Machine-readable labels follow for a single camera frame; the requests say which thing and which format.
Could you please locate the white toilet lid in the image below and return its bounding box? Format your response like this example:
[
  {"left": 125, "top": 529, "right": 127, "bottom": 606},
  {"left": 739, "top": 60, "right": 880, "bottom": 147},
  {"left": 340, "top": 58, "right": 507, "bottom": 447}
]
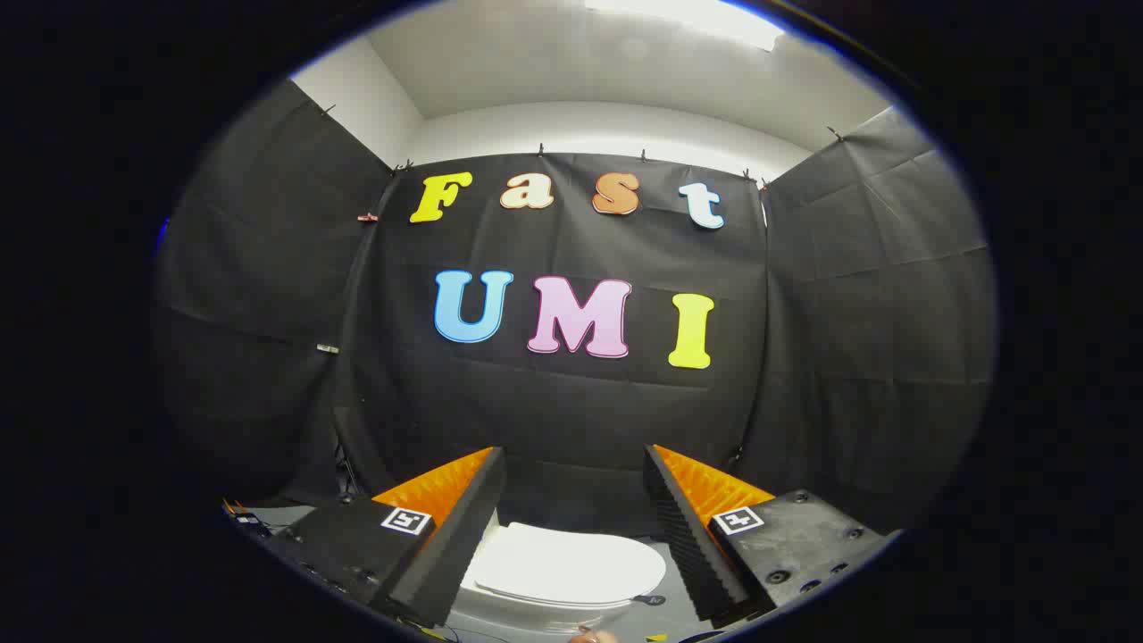
[{"left": 471, "top": 522, "right": 668, "bottom": 610}]

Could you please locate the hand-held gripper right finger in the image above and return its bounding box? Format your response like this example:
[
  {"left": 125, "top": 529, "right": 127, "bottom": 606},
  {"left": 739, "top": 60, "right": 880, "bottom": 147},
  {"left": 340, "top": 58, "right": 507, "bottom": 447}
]
[{"left": 643, "top": 444, "right": 898, "bottom": 626}]

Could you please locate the white ceramic toilet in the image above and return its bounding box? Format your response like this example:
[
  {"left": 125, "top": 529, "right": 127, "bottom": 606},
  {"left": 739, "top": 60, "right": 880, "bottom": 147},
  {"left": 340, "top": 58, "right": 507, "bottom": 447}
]
[{"left": 445, "top": 514, "right": 684, "bottom": 639}]

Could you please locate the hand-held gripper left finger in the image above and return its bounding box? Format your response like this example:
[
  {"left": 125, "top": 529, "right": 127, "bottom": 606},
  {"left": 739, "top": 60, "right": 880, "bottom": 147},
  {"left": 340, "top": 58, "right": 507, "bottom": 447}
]
[{"left": 263, "top": 447, "right": 507, "bottom": 629}]

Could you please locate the black backdrop cloth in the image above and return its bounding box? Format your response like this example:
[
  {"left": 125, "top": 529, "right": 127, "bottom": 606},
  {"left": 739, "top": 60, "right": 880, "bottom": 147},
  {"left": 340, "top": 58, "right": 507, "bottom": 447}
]
[{"left": 152, "top": 79, "right": 997, "bottom": 537}]

